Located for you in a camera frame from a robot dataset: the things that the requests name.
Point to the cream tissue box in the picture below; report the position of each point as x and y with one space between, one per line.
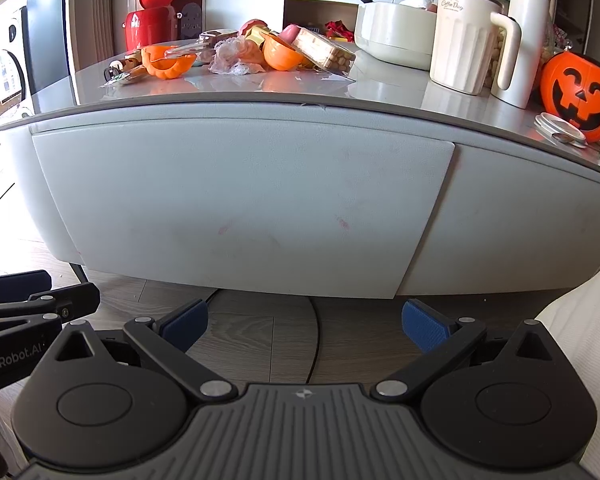
396 34

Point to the round white cup lid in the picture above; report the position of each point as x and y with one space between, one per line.
560 130

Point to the white washing machine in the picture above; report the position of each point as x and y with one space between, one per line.
15 94

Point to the orange plastic bowl toy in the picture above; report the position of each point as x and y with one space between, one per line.
279 55

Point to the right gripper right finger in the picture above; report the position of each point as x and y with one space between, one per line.
507 400

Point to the cream ribbed coffee mug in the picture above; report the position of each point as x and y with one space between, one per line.
464 38

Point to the yellow pink mushroom toy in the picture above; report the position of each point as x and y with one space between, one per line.
256 31

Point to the red pedal trash bin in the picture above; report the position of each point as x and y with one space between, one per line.
156 22

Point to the orange pumpkin bucket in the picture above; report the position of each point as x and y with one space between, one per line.
570 89

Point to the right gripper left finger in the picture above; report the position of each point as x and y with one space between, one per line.
105 399

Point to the pink white plastic bag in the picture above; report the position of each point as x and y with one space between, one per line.
237 56

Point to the small wooden doll figure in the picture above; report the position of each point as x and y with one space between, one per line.
123 65

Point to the white wooden drawer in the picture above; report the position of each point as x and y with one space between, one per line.
305 210

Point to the yellow red toy truck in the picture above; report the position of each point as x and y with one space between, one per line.
337 31

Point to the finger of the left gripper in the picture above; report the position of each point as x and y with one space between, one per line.
43 314
20 286

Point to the white cabinet table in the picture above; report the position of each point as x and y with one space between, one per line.
517 210

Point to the biscuit pack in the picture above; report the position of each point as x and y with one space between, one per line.
323 52

